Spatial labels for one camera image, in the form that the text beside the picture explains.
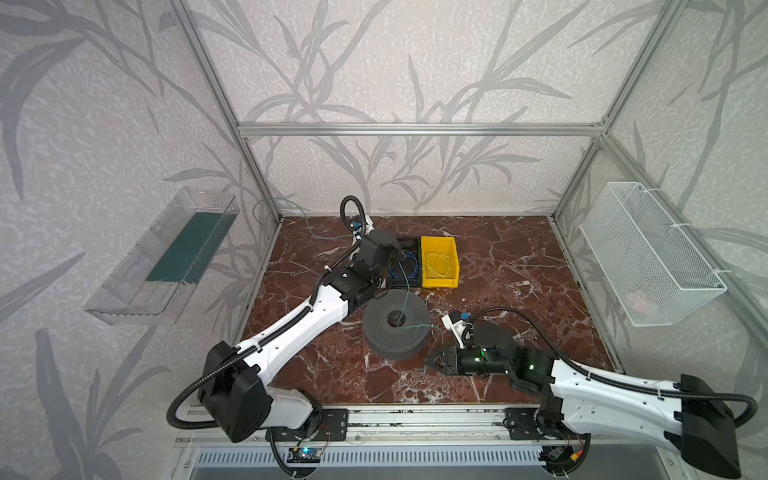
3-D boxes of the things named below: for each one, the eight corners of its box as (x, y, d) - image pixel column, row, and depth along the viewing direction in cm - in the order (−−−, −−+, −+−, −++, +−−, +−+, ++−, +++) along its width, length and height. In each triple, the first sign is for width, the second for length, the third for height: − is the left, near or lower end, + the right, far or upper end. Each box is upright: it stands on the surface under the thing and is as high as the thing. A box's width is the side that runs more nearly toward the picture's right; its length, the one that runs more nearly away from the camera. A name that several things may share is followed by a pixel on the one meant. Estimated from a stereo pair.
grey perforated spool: (363, 360, 86) (360, 351, 81) (368, 300, 99) (366, 289, 93) (429, 360, 86) (431, 351, 81) (426, 300, 99) (427, 289, 93)
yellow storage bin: (421, 289, 102) (423, 277, 96) (420, 249, 113) (421, 236, 107) (458, 289, 102) (462, 277, 96) (453, 249, 113) (455, 236, 107)
